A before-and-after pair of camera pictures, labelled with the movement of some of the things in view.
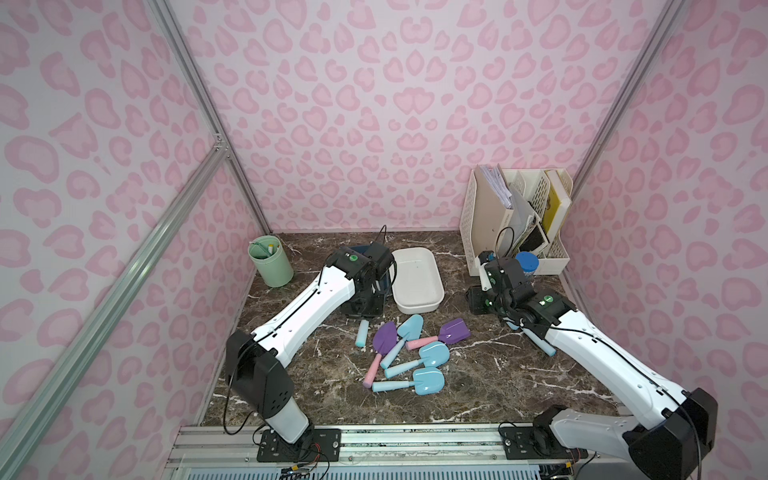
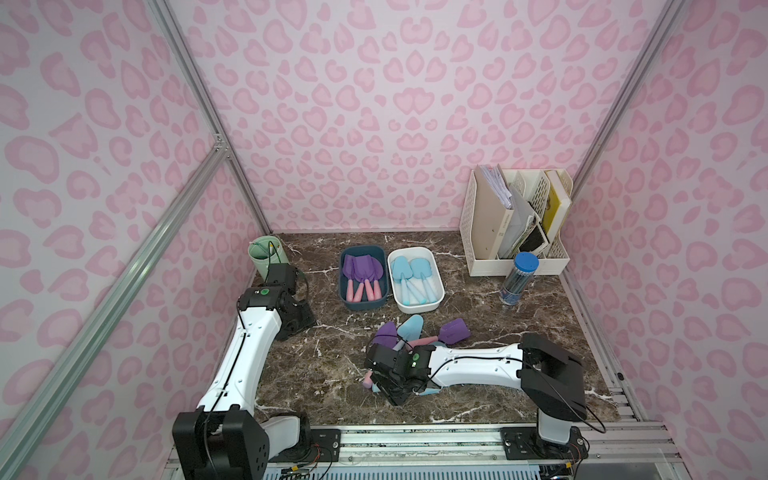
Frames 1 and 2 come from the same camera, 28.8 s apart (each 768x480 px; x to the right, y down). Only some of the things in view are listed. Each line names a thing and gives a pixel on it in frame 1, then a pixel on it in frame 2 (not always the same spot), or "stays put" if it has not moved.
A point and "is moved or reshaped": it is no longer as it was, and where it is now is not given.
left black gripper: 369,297 → 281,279
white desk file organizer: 510,215 stays put
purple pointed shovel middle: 383,341 stays put
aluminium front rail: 388,452 stays put
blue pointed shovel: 361,337 → 402,269
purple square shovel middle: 453,331 stays put
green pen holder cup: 271,260 stays put
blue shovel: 535,339 is moved or reshaped
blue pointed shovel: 411,329 stays put
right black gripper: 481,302 → 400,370
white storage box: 417,285 stays put
